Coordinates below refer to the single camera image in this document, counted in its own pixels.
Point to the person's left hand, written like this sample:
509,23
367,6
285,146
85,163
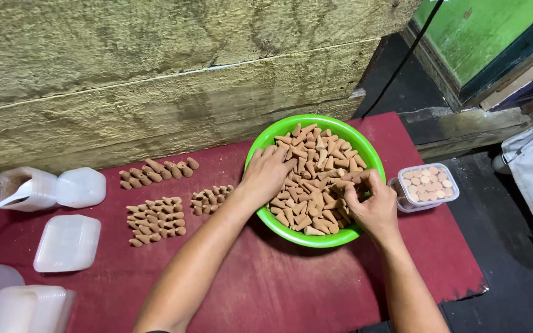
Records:
264,178

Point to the person's right hand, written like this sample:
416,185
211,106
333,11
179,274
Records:
375,208

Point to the green plastic bowl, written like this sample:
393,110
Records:
275,226

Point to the heap of brown incense cones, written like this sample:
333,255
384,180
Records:
315,185

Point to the clear box filled with cones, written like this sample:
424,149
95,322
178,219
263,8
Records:
426,185

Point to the small cluster of incense cones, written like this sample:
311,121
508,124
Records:
211,199

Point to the dark red table mat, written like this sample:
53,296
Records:
266,286

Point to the row of large incense cones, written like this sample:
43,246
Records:
155,175

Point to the big cluster of incense cones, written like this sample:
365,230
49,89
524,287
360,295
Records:
155,221

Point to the weathered wooden threshold beam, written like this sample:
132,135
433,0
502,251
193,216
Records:
465,132

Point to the white plastic container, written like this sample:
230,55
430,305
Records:
81,187

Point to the green wooden door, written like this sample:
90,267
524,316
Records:
479,37

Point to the white square plastic lid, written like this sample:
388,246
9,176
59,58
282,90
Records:
67,243

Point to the clear container with brown powder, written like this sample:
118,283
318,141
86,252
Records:
40,189

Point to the white plastic spoon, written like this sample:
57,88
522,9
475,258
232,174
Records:
2,203

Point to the stack of clear plastic containers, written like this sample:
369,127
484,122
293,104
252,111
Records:
26,310

